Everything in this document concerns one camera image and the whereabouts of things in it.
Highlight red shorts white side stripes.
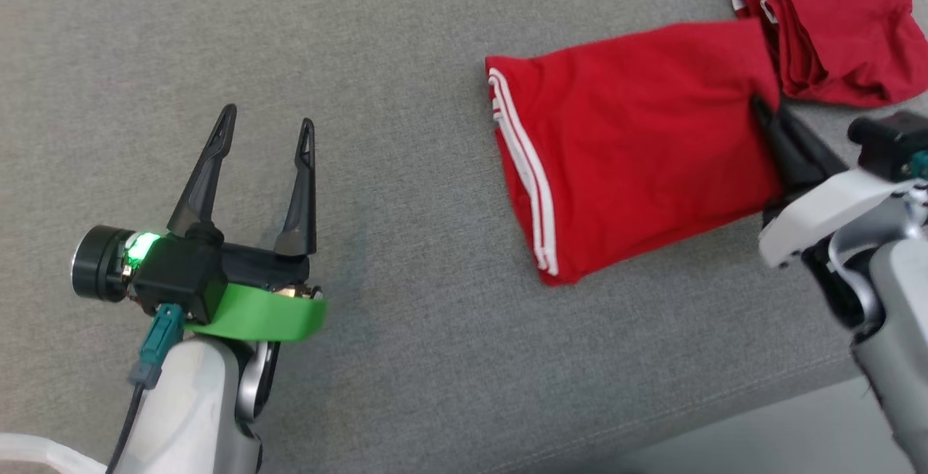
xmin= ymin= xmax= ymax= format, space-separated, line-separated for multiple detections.
xmin=731 ymin=0 xmax=928 ymax=109

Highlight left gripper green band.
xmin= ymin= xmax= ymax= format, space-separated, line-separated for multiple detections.
xmin=167 ymin=104 xmax=327 ymax=342

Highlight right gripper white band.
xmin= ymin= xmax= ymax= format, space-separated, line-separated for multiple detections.
xmin=751 ymin=95 xmax=928 ymax=268

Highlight red white lettered jersey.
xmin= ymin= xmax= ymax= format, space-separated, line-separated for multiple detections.
xmin=484 ymin=19 xmax=787 ymax=287

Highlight white curved plastic shell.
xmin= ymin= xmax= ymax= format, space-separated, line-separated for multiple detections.
xmin=0 ymin=433 xmax=109 ymax=474

